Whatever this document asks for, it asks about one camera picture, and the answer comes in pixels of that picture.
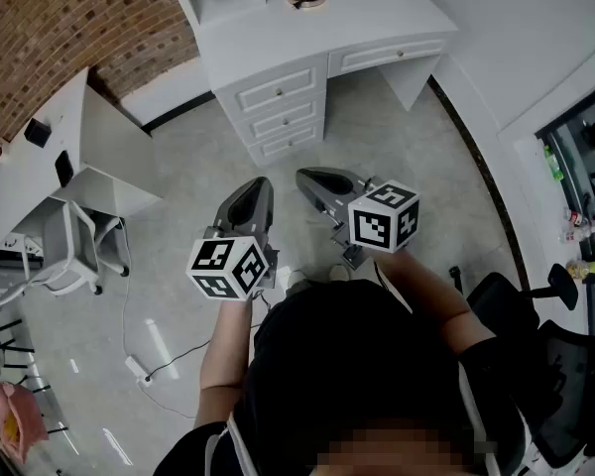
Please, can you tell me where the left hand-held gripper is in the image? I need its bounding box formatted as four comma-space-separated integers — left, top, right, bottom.
185, 177, 281, 301

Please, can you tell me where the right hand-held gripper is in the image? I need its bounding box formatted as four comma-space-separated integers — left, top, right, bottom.
296, 166, 421, 270

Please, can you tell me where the person's left forearm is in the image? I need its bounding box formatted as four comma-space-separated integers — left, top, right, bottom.
200, 295, 254, 391

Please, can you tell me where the person's right forearm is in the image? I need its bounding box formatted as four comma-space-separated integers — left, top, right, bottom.
374, 248, 477, 336

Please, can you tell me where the wide white desk drawer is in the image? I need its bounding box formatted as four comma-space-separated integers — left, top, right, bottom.
339, 40, 445, 73

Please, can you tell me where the white desk with drawers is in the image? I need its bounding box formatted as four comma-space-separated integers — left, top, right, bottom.
163, 0, 460, 168

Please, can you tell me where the person's black shirt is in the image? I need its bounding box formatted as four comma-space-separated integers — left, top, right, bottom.
151, 278, 532, 476

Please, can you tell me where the white swivel chair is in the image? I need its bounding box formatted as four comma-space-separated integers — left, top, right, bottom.
27, 198, 131, 297

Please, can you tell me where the black flat device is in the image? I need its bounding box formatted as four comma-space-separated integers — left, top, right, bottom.
54, 150, 74, 188

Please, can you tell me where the white power strip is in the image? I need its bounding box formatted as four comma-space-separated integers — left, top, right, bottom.
124, 355, 155, 389

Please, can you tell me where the black cube box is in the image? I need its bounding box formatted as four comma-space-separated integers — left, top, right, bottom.
23, 118, 53, 149

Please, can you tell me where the plain white table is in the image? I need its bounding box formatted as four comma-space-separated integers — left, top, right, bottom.
0, 66, 165, 257

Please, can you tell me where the green plastic bottle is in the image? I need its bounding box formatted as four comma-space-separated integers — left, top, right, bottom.
542, 145, 565, 182

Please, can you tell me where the clear bottle red cap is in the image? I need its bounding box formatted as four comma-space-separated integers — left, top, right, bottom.
561, 206, 590, 228

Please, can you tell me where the clear plastic bottle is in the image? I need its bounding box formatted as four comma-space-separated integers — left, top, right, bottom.
557, 225, 595, 245

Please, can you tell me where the dark framed window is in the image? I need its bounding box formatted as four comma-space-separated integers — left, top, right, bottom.
534, 86, 595, 336

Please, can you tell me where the yellow drink bottle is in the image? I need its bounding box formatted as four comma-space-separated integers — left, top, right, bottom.
564, 259, 595, 283

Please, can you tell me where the black metal stand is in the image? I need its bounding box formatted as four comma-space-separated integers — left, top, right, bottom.
0, 314, 49, 401

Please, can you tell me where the pink bag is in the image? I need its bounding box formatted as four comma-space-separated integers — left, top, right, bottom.
0, 382, 50, 465

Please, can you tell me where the black mesh office chair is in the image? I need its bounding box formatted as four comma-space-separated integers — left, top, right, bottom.
448, 263, 595, 470

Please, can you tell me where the black floor cable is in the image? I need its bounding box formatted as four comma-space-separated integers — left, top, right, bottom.
146, 339, 212, 381

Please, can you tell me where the white shoulder strap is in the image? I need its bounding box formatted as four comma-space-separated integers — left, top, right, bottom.
205, 412, 259, 476
455, 359, 502, 476

